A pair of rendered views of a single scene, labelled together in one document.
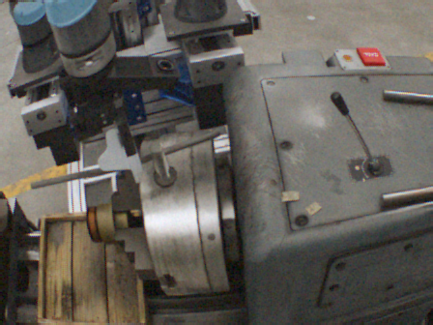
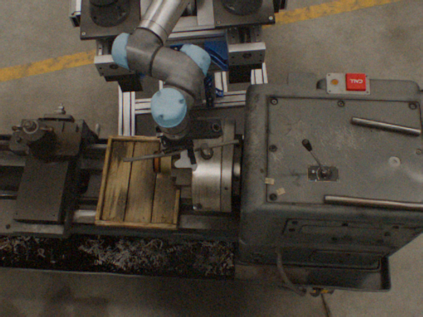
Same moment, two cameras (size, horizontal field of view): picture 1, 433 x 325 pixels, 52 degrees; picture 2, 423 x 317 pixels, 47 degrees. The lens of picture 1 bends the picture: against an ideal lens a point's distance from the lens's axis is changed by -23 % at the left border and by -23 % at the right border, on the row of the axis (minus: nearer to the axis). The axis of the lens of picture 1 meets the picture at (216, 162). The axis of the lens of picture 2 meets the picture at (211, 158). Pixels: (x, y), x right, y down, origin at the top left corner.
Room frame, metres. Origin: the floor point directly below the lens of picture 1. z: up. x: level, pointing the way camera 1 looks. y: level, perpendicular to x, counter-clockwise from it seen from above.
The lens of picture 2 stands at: (0.01, -0.01, 2.58)
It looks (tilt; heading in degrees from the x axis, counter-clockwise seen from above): 66 degrees down; 8
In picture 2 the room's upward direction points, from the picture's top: 6 degrees counter-clockwise
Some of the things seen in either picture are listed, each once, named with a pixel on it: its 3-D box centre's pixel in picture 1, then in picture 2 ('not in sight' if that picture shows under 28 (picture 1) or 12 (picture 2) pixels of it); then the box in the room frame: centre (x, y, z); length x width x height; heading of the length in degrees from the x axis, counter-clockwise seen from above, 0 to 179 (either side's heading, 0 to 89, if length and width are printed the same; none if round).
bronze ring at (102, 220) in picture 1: (110, 223); (167, 162); (0.64, 0.23, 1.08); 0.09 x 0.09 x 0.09; 88
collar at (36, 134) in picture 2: not in sight; (33, 129); (0.74, 0.69, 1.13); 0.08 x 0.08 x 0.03
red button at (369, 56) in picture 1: (370, 57); (355, 82); (0.85, -0.38, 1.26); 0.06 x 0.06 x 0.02; 88
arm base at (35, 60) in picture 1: (40, 45); (106, 1); (1.22, 0.47, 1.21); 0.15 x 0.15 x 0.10
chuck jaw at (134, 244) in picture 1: (144, 256); (187, 187); (0.55, 0.16, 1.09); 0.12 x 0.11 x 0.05; 178
